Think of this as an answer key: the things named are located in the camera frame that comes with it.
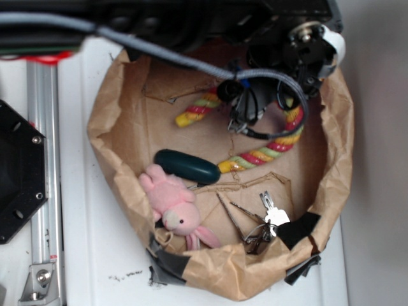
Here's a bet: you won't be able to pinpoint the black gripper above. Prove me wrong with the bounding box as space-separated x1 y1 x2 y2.
227 21 346 133

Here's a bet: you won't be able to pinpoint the multicolored twisted rope toy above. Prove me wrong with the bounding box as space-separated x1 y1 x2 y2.
175 87 307 173

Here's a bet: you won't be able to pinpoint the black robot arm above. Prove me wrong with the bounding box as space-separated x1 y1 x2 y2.
1 1 346 138

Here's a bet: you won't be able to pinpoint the dark green oval case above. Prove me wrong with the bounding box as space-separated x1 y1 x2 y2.
154 149 221 186

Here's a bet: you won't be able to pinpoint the brown paper lined bin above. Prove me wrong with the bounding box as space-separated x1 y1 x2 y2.
87 52 354 301

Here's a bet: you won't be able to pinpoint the silver key bunch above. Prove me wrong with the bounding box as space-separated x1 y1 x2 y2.
244 191 290 254

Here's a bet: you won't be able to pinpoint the pink plush bunny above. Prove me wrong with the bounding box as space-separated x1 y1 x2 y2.
138 164 221 251

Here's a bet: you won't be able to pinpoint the metal tweezers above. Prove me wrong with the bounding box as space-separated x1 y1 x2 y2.
216 192 267 244

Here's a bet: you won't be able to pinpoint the aluminium extrusion rail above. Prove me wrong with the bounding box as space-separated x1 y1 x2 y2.
27 62 66 305

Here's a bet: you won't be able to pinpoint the black hexagonal mount plate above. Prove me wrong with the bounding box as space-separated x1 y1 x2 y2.
1 100 47 245

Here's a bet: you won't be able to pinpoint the grey braided cable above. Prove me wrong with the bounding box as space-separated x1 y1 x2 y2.
0 11 309 140

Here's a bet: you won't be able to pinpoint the silver corner bracket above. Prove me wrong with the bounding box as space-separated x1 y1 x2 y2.
18 263 59 305

